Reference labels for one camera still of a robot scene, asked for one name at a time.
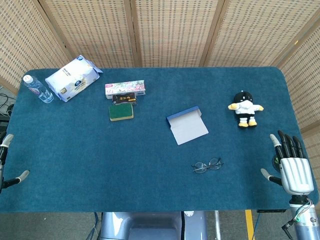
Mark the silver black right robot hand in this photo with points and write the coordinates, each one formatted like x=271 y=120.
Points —
x=296 y=172

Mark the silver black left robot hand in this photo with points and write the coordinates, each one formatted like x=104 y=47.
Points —
x=15 y=180

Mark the thin-framed eyeglasses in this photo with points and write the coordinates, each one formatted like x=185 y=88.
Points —
x=200 y=166

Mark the blue glasses case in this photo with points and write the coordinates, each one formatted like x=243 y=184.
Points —
x=188 y=130

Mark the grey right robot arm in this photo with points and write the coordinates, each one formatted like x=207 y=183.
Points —
x=307 y=220

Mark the black white penguin plush toy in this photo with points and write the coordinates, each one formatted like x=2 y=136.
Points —
x=245 y=105

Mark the blue carpet table mat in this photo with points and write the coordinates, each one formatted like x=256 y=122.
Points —
x=100 y=162

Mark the clear glass cup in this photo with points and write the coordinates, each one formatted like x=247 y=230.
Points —
x=35 y=86

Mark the white tissue paper pack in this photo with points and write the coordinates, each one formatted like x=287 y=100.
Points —
x=72 y=80

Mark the green and yellow sponge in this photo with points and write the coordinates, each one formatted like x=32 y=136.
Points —
x=121 y=111

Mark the blue-grey robot torso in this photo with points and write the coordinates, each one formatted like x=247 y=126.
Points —
x=140 y=225

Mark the small dark brown box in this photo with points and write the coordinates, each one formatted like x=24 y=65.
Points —
x=123 y=99

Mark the long floral print box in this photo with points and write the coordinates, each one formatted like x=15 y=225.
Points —
x=125 y=87

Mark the woven bamboo folding screen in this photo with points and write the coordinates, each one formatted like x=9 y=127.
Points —
x=175 y=32

